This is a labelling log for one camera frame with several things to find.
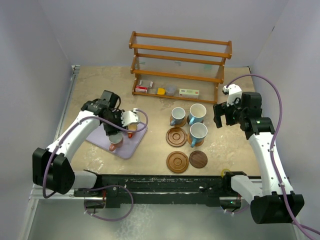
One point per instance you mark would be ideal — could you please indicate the dark walnut coaster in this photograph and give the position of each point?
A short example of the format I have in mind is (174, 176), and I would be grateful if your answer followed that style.
(194, 120)
(198, 159)

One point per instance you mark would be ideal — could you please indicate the grey cup with blue handle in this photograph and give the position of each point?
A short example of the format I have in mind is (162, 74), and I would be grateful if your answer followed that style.
(178, 113)

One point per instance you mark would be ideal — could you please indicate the white green box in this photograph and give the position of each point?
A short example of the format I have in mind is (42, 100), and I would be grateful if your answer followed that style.
(189, 93)

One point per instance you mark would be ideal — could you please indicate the copper cup with red handle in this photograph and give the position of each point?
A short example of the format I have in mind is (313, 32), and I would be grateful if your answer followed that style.
(131, 128)

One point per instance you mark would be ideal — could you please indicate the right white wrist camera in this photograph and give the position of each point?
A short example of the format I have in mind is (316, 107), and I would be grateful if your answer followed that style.
(233, 91)

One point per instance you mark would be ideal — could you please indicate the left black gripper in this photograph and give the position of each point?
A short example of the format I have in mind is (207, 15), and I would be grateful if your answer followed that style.
(109, 131)

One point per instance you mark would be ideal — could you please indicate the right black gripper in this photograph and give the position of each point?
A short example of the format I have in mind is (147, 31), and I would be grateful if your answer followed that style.
(222, 109)

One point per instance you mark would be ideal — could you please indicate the metal table edge rail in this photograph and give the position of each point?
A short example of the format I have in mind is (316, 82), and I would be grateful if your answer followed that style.
(73, 80)

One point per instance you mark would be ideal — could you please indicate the wooden three-tier shelf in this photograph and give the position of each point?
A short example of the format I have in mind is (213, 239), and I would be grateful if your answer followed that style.
(177, 57)

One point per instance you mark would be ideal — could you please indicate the red and white staple box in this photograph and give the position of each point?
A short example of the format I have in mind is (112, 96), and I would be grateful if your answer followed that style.
(141, 89)

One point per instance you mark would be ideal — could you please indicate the black base bar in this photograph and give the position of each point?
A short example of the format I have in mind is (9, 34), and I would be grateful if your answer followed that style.
(117, 189)

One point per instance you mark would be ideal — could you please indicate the lavender plastic tray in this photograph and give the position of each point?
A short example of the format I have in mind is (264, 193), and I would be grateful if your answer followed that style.
(99, 138)

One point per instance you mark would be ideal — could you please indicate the clear tub of rubber bands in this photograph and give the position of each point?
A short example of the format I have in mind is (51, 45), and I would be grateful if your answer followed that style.
(170, 90)

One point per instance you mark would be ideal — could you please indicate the blue mug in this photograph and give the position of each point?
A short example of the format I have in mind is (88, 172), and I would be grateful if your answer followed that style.
(198, 132)
(197, 110)

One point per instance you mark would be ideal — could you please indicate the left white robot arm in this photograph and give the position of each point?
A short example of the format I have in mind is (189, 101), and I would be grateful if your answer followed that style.
(51, 166)

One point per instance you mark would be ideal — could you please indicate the yellow tape roll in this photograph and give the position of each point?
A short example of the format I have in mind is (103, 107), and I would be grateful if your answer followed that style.
(224, 171)

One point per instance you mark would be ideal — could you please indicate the yellow grey tape measure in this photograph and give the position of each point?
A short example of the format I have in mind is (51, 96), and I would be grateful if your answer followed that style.
(161, 91)

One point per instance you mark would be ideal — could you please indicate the brown ringed wooden saucer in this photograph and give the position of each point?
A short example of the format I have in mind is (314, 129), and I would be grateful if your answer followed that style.
(176, 137)

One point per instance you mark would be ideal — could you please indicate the aluminium front frame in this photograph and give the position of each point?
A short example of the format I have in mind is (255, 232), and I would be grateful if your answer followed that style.
(148, 208)

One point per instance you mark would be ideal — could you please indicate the grey cup with orange handle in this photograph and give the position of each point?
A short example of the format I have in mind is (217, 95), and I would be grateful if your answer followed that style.
(116, 141)

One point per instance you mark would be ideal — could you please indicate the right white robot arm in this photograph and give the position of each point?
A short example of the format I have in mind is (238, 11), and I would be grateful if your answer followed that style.
(275, 202)

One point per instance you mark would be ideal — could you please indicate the light wooden coaster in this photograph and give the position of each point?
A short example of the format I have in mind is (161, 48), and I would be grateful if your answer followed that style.
(200, 143)
(177, 122)

